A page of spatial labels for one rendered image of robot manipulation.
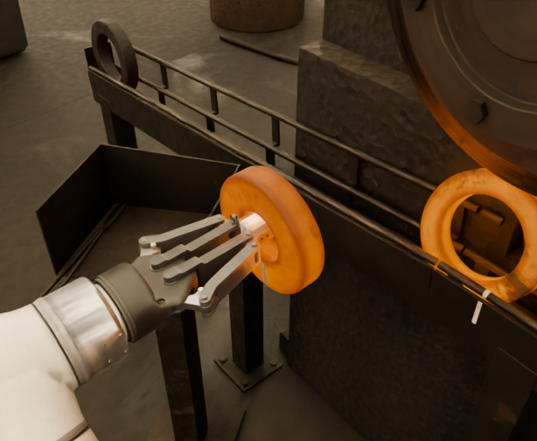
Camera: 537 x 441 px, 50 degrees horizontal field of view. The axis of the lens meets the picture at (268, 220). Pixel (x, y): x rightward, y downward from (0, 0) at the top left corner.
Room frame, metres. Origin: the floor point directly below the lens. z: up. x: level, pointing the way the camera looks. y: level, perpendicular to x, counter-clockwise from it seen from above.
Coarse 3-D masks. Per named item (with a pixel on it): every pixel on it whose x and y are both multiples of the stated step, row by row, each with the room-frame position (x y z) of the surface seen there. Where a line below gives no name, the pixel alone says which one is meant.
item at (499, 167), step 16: (400, 0) 0.68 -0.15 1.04; (400, 16) 0.68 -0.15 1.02; (400, 32) 0.68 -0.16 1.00; (400, 48) 0.67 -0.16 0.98; (416, 64) 0.65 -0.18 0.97; (416, 80) 0.65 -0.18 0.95; (432, 96) 0.63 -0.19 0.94; (432, 112) 0.63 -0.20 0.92; (448, 112) 0.61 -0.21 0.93; (448, 128) 0.61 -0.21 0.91; (464, 144) 0.59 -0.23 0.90; (480, 144) 0.57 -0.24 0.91; (480, 160) 0.57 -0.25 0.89; (496, 160) 0.55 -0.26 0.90; (512, 176) 0.54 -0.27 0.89; (528, 176) 0.52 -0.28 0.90; (528, 192) 0.52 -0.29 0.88
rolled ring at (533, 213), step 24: (480, 168) 0.65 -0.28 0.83; (456, 192) 0.64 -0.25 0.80; (480, 192) 0.62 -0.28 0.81; (504, 192) 0.60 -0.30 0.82; (432, 216) 0.64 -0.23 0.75; (528, 216) 0.56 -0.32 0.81; (432, 240) 0.63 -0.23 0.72; (528, 240) 0.55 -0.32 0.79; (456, 264) 0.60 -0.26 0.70; (528, 264) 0.53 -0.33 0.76; (504, 288) 0.53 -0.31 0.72; (528, 288) 0.52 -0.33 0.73
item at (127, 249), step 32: (96, 160) 0.87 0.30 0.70; (128, 160) 0.88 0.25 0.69; (160, 160) 0.86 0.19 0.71; (192, 160) 0.84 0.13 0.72; (64, 192) 0.76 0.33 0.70; (96, 192) 0.85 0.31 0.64; (128, 192) 0.88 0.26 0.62; (160, 192) 0.86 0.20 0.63; (192, 192) 0.84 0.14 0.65; (64, 224) 0.74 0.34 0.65; (96, 224) 0.83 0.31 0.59; (128, 224) 0.82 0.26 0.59; (160, 224) 0.81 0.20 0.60; (64, 256) 0.72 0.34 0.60; (96, 256) 0.73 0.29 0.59; (128, 256) 0.73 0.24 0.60; (192, 320) 0.76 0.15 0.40; (160, 352) 0.73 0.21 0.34; (192, 352) 0.74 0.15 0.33; (192, 384) 0.72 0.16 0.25; (160, 416) 0.80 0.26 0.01; (192, 416) 0.72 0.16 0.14; (224, 416) 0.80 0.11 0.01
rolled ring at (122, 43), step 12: (96, 24) 1.40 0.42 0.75; (108, 24) 1.37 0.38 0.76; (120, 24) 1.37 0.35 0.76; (96, 36) 1.41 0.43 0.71; (108, 36) 1.36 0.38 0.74; (120, 36) 1.34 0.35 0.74; (96, 48) 1.43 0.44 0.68; (120, 48) 1.32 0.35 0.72; (132, 48) 1.33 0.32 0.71; (96, 60) 1.44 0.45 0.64; (108, 60) 1.43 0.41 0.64; (120, 60) 1.33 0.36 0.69; (132, 60) 1.32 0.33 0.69; (108, 72) 1.41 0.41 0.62; (132, 72) 1.32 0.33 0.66; (132, 84) 1.33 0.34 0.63
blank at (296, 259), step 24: (264, 168) 0.54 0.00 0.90; (240, 192) 0.53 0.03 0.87; (264, 192) 0.50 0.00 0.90; (288, 192) 0.50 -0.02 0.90; (240, 216) 0.53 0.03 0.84; (264, 216) 0.50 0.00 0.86; (288, 216) 0.47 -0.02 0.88; (312, 216) 0.48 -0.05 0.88; (288, 240) 0.47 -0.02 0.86; (312, 240) 0.47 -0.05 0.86; (264, 264) 0.50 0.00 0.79; (288, 264) 0.47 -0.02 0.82; (312, 264) 0.46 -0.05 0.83; (288, 288) 0.47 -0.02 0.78
